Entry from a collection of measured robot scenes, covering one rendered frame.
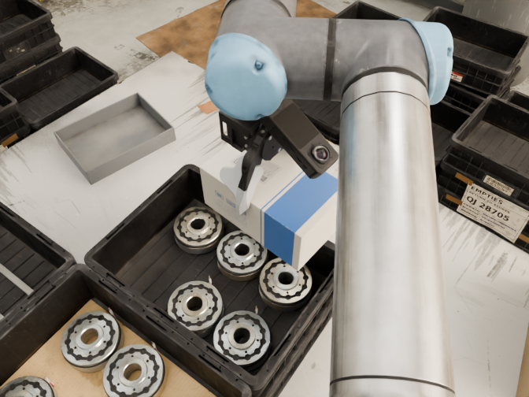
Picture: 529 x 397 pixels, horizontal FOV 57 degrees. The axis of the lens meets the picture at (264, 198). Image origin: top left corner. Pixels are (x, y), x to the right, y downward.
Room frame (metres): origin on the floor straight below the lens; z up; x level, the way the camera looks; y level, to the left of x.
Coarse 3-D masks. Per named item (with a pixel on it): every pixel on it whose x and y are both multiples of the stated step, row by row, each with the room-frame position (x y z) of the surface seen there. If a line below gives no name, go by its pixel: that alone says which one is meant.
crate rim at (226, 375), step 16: (80, 272) 0.44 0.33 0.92; (48, 288) 0.41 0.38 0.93; (112, 288) 0.41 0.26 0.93; (32, 304) 0.38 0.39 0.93; (128, 304) 0.38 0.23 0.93; (16, 320) 0.35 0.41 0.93; (144, 320) 0.35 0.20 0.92; (160, 320) 0.35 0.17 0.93; (0, 336) 0.32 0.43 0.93; (176, 336) 0.32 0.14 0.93; (192, 352) 0.29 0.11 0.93; (208, 368) 0.27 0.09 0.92; (224, 368) 0.27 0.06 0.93; (240, 384) 0.24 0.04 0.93
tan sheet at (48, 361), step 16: (96, 304) 0.43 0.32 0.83; (96, 336) 0.36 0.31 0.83; (128, 336) 0.36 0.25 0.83; (48, 352) 0.33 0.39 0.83; (32, 368) 0.30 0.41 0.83; (48, 368) 0.30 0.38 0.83; (64, 368) 0.30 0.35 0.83; (176, 368) 0.30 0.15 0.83; (64, 384) 0.27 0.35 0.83; (80, 384) 0.27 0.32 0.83; (96, 384) 0.27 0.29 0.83; (176, 384) 0.27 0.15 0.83; (192, 384) 0.27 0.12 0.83
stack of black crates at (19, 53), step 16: (0, 0) 2.00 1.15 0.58; (16, 0) 2.04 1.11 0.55; (0, 16) 1.97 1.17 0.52; (16, 16) 2.02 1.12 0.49; (32, 16) 1.98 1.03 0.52; (48, 16) 1.85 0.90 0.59; (0, 32) 1.89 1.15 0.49; (16, 32) 1.74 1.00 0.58; (32, 32) 1.80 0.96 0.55; (48, 32) 1.84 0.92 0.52; (0, 48) 1.69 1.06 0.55; (16, 48) 1.72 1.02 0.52; (32, 48) 1.77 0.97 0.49; (48, 48) 1.82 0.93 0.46; (0, 64) 1.66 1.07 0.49; (16, 64) 1.70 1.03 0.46; (32, 64) 1.75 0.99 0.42; (0, 80) 1.64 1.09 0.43
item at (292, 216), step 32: (224, 160) 0.52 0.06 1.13; (288, 160) 0.52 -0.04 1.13; (224, 192) 0.47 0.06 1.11; (256, 192) 0.45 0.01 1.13; (288, 192) 0.45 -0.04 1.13; (320, 192) 0.45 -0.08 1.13; (256, 224) 0.43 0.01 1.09; (288, 224) 0.40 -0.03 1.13; (320, 224) 0.41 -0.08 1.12; (288, 256) 0.39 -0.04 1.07
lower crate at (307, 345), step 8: (328, 312) 0.44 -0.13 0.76; (320, 320) 0.40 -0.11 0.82; (328, 320) 0.45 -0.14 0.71; (320, 328) 0.43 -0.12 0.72; (312, 336) 0.39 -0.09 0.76; (304, 344) 0.35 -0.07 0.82; (312, 344) 0.39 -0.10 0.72; (304, 352) 0.38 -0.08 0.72; (296, 360) 0.34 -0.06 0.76; (288, 368) 0.31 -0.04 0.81; (296, 368) 0.34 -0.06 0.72; (288, 376) 0.33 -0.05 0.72; (280, 384) 0.31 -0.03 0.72; (272, 392) 0.27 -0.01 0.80; (280, 392) 0.30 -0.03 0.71
